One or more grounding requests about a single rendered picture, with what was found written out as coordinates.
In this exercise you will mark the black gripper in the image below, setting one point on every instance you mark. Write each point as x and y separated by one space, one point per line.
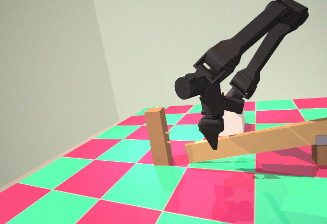
212 124

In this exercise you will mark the long wooden rail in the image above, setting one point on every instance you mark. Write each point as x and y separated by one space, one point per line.
265 140

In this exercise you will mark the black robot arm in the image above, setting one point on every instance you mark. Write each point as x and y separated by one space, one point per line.
279 18

